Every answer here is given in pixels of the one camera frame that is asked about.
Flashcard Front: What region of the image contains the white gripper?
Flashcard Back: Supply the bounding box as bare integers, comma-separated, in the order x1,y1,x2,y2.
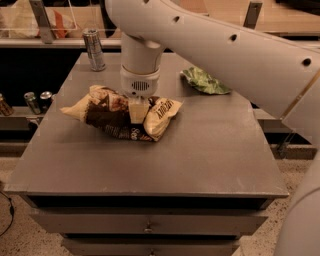
120,66,160,124

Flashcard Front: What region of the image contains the brown chip bag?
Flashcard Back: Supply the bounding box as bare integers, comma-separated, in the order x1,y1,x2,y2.
61,85,182,142

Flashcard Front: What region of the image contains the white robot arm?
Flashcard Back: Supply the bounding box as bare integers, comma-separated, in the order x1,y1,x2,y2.
105,0,320,148

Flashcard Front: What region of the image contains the green chip bag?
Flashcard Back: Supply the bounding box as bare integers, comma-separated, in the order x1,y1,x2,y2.
180,66,231,95

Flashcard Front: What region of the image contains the white orange bag behind glass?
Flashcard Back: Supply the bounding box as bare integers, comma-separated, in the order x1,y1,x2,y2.
0,0,78,39

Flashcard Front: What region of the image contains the silver can on table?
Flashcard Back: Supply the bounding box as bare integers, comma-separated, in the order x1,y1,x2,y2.
82,28,106,71

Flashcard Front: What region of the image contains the dark can on shelf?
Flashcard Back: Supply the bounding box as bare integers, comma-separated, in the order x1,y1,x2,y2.
40,91,53,112

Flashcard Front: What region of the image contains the grey drawer cabinet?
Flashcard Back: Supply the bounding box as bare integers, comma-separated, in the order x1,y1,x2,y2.
6,53,288,242

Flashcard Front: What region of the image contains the silver can on shelf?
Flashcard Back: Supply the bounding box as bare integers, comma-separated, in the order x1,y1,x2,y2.
24,92,41,114

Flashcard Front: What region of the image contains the low side shelf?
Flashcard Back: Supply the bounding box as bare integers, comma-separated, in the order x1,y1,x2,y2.
0,106,44,143

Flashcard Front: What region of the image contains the brown can at left edge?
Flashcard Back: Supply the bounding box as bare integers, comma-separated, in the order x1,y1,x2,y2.
0,94,14,116

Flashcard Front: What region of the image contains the upper drawer with knob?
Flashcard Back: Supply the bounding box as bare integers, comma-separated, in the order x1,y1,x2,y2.
31,209,267,236

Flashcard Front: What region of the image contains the drawer with knob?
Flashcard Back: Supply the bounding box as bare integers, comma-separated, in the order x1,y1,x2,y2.
31,209,267,236
62,238,239,256

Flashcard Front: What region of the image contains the lower drawer with knob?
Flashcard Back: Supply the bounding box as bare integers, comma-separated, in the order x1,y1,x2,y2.
62,238,239,256

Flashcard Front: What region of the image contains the left metal bracket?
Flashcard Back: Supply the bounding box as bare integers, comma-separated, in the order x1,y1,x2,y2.
29,0,55,44

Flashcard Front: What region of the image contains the metal bracket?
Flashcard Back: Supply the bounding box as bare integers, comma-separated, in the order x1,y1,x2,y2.
243,0,263,29
29,0,55,44

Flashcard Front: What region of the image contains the right metal bracket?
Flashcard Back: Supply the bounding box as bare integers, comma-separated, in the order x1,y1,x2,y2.
243,0,263,29

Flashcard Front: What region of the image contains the black cable on floor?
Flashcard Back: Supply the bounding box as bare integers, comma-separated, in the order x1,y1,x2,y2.
0,190,16,238

